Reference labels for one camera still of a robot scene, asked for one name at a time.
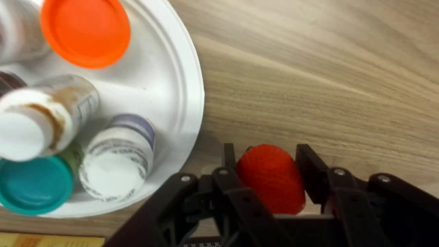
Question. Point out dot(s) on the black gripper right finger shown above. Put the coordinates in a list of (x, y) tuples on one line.
[(365, 210)]

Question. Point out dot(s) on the white paper plate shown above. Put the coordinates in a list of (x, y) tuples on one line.
[(169, 91)]

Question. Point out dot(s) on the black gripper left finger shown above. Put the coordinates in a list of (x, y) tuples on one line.
[(206, 206)]

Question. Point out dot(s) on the red-orange ball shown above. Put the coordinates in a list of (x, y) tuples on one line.
[(272, 179)]

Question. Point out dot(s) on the yellow cardboard box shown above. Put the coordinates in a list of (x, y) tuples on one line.
[(45, 241)]

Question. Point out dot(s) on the small tub teal lid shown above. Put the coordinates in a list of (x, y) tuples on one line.
[(32, 186)]

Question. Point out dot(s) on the yellow tub orange lid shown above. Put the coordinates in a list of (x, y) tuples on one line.
[(86, 32)]

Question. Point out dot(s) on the white stained-lid pill bottle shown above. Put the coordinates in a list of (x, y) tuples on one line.
[(32, 124)]

